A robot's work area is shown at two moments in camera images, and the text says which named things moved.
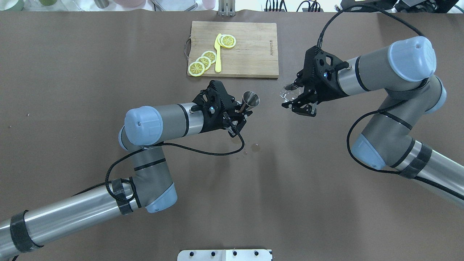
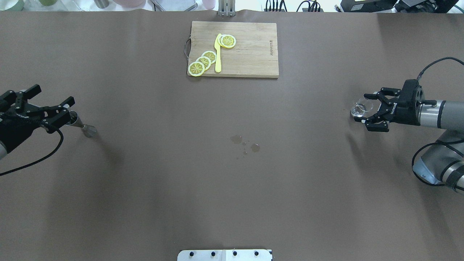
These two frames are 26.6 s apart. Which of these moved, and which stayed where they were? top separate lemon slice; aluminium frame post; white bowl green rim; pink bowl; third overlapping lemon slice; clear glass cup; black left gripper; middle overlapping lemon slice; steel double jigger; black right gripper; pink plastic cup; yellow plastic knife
Moved: clear glass cup; black right gripper; steel double jigger; black left gripper
Stayed: third overlapping lemon slice; yellow plastic knife; white bowl green rim; aluminium frame post; top separate lemon slice; pink plastic cup; middle overlapping lemon slice; pink bowl
